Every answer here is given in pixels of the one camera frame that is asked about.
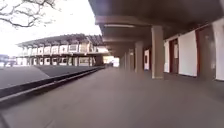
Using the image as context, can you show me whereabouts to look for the grey concrete walkway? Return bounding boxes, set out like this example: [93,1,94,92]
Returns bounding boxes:
[0,66,224,128]

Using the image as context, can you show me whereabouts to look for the concrete building with columns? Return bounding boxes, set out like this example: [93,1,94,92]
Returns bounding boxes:
[87,0,224,83]

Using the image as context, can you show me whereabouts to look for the pale two-storey building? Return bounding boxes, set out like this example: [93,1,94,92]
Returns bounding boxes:
[14,32,111,67]

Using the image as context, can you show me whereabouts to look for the dark kerb strip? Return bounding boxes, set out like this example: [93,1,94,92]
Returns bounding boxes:
[0,65,107,108]

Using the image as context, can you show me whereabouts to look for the grey paved open ground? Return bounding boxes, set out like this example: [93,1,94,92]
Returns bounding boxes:
[0,64,98,90]

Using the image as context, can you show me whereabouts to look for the large bare-branched tree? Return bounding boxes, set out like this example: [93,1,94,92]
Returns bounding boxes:
[0,0,58,30]

